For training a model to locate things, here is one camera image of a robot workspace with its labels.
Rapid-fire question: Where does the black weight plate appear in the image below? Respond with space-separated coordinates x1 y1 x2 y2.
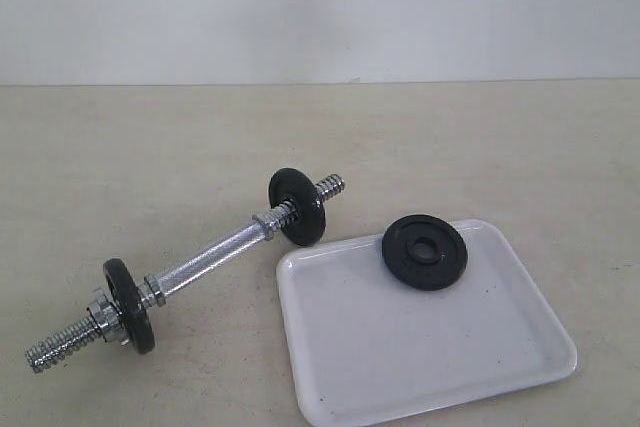
103 258 155 355
381 214 468 291

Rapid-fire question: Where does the black weight plate far end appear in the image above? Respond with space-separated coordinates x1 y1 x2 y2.
268 168 326 247

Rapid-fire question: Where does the chrome spinlock collar nut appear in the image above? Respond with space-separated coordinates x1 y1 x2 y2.
88 288 128 345

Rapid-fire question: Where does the chrome dumbbell bar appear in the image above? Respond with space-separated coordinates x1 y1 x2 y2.
25 174 346 374

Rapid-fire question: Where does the white plastic tray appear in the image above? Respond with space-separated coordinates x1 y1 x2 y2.
276 219 577 426

